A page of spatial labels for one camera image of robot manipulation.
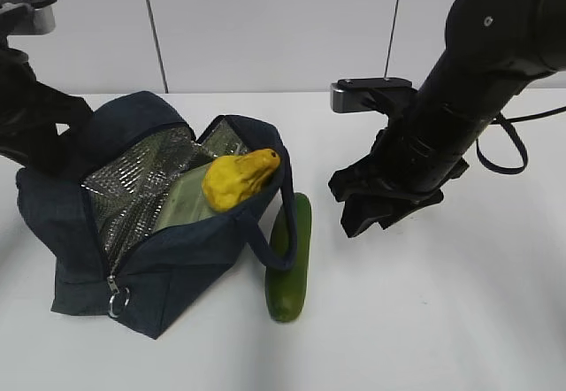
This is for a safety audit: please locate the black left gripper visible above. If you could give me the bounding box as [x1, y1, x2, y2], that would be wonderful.
[1, 48, 93, 174]

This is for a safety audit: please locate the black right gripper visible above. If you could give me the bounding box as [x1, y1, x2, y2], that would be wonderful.
[328, 125, 470, 238]

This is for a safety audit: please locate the green cucumber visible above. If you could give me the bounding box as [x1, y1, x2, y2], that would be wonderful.
[264, 192, 314, 324]

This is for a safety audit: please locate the dark navy lunch bag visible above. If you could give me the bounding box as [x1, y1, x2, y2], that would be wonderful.
[16, 91, 297, 339]

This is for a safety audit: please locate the green lid glass lunchbox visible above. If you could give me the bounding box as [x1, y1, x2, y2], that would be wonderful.
[153, 163, 217, 232]

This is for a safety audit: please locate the yellow pear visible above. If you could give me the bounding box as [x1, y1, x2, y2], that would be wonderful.
[202, 149, 281, 212]

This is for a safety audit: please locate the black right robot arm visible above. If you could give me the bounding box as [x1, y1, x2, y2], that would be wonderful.
[329, 0, 565, 237]

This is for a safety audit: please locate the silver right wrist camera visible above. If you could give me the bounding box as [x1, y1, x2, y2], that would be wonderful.
[330, 78, 417, 116]

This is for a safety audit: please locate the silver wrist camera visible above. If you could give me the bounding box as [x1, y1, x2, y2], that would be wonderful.
[330, 78, 417, 116]
[1, 0, 57, 50]

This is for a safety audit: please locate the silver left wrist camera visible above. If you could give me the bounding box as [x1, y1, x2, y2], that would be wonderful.
[1, 0, 57, 50]

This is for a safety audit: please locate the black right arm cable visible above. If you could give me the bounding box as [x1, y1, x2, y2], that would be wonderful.
[475, 106, 566, 175]

